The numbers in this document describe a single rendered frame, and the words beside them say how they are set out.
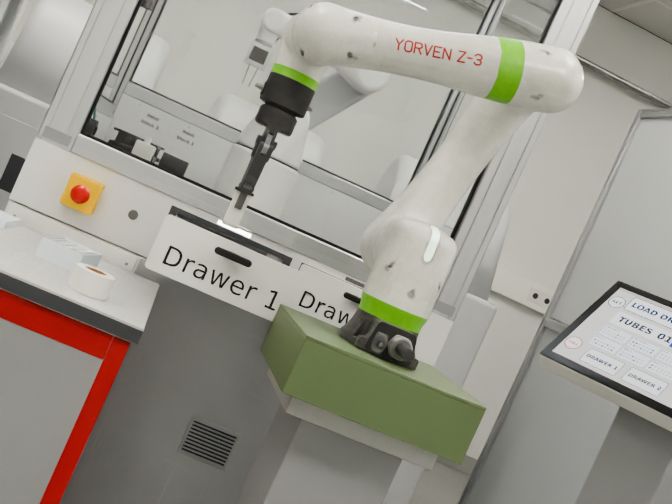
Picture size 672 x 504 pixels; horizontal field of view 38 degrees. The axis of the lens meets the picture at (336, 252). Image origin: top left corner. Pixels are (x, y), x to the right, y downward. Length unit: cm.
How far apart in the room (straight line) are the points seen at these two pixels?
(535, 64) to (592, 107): 418
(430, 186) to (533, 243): 397
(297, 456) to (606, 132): 452
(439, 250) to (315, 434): 39
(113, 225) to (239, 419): 52
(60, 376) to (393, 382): 54
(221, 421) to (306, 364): 71
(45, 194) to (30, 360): 64
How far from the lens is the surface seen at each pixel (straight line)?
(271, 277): 190
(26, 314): 165
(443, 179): 193
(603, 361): 231
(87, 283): 170
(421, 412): 165
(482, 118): 196
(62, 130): 222
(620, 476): 234
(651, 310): 243
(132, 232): 221
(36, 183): 223
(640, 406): 223
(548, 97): 183
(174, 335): 223
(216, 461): 230
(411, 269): 174
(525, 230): 585
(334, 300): 222
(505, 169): 230
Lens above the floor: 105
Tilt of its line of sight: 2 degrees down
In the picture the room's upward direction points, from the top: 24 degrees clockwise
